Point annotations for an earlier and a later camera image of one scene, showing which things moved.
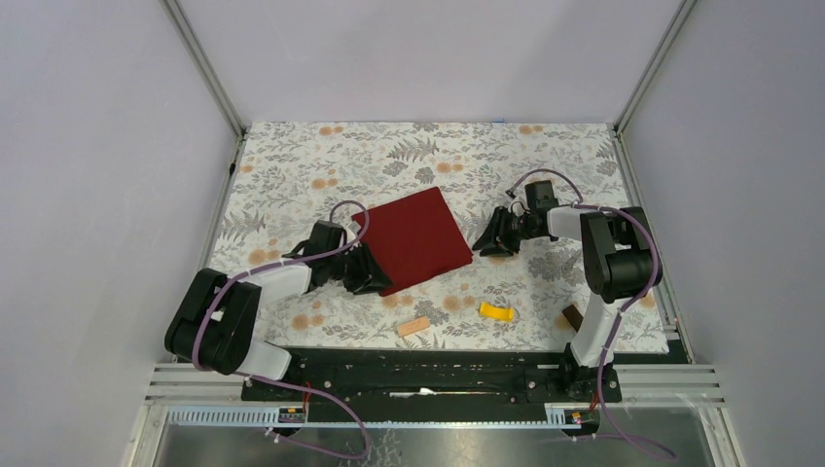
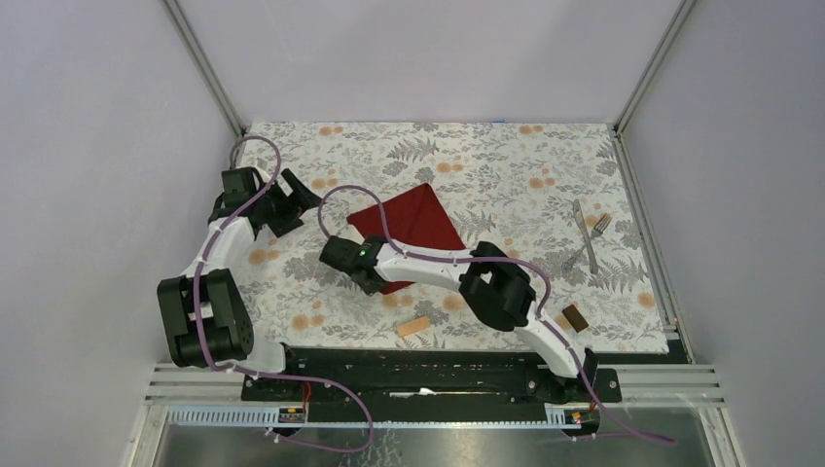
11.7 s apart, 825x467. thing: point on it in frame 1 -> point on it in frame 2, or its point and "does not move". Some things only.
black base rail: (437, 385) does not move
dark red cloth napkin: (413, 239) does not move
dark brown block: (572, 314) does not move
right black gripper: (501, 215) -> (373, 288)
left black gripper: (369, 277) -> (300, 200)
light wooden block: (413, 325) does not move
